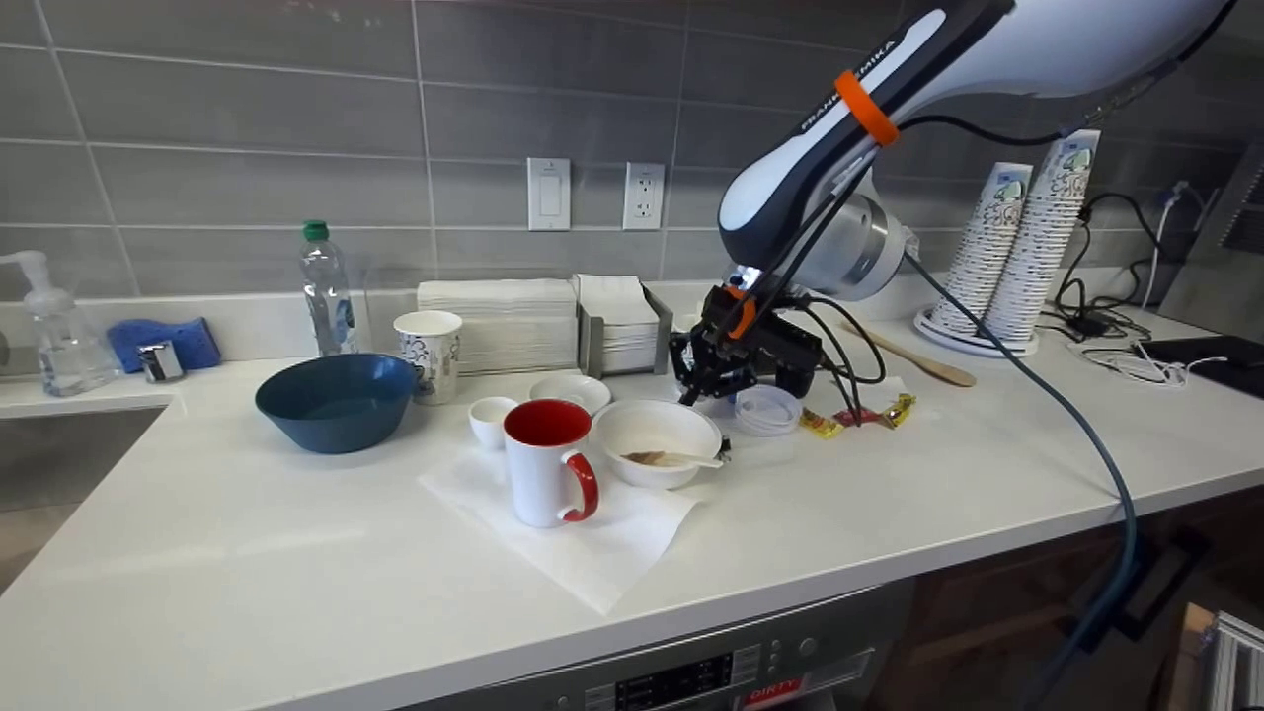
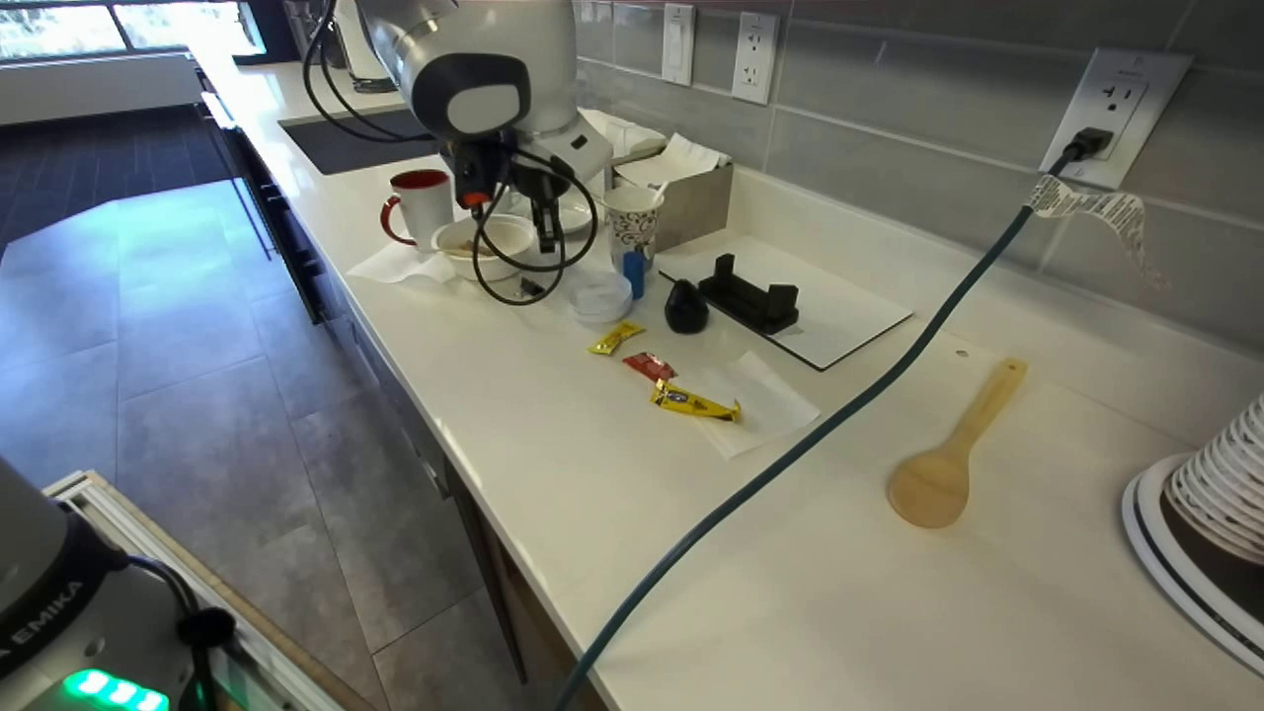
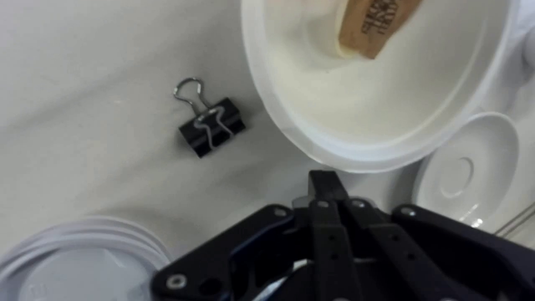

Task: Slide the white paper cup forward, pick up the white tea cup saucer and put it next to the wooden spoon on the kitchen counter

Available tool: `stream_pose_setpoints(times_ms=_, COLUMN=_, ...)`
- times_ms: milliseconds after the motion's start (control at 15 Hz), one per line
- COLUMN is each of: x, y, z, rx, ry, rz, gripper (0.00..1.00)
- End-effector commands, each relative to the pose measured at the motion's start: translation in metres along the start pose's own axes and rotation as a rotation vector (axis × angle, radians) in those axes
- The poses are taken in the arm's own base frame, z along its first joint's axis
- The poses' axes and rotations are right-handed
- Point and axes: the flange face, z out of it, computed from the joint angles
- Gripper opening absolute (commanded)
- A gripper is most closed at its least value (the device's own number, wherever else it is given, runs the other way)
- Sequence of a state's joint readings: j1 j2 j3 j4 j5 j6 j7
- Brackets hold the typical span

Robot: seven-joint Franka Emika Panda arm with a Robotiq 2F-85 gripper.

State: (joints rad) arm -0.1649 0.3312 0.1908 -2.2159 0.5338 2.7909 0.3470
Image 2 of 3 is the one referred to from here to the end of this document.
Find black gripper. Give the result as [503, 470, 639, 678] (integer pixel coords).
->
[449, 128, 568, 266]

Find patterned white paper cup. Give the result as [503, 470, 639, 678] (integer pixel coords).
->
[604, 178, 664, 274]

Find grey robot base green light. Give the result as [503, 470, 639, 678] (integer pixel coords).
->
[0, 459, 253, 711]

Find dark kitchen sink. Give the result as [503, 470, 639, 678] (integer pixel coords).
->
[277, 107, 439, 178]

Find dark counter cabinet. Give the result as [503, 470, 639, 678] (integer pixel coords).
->
[192, 74, 615, 711]

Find wooden spoon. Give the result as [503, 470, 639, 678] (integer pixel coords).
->
[881, 357, 1030, 532]

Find white mug red inside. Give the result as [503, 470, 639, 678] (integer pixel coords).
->
[379, 165, 458, 251]

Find folded white paper towels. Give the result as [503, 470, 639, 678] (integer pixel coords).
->
[585, 107, 668, 170]

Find small yellow packet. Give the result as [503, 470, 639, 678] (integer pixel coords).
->
[587, 316, 651, 359]

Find white napkins stack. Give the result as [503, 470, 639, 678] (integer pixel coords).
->
[614, 130, 730, 190]

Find white box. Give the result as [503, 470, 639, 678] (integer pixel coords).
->
[643, 155, 739, 257]

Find black round object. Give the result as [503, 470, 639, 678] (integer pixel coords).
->
[658, 274, 711, 334]

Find red packet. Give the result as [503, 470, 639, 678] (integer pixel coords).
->
[619, 349, 678, 388]

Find white kettle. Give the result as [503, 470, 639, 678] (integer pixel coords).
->
[329, 0, 400, 93]

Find black plastic holder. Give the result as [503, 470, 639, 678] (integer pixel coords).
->
[695, 248, 802, 334]

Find long yellow packet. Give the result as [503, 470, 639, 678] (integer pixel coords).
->
[649, 379, 745, 428]

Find black countertop appliance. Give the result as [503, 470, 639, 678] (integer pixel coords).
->
[248, 0, 331, 63]

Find clear plastic wrapper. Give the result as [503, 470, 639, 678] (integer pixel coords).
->
[664, 349, 824, 461]

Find white rectangular board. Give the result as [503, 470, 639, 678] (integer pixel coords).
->
[657, 236, 915, 374]

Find white window ledge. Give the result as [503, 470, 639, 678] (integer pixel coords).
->
[0, 47, 211, 130]

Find black power plug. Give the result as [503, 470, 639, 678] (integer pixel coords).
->
[1044, 122, 1119, 178]

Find white plate dark rim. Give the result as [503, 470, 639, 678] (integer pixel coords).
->
[1119, 450, 1264, 678]

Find white wall switch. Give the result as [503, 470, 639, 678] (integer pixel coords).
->
[657, 0, 701, 90]

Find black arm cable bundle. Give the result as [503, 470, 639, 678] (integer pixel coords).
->
[298, 0, 604, 309]

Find teal power cable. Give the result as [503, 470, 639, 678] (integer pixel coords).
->
[550, 194, 1060, 711]

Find white metal cart frame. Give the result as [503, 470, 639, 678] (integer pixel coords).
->
[38, 470, 349, 711]

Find black base cable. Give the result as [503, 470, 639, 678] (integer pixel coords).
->
[124, 550, 246, 711]

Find clear plastic wall hook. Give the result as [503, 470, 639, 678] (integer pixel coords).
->
[1026, 174, 1150, 261]

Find white wall outlet with plug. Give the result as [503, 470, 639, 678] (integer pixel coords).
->
[1034, 47, 1196, 194]

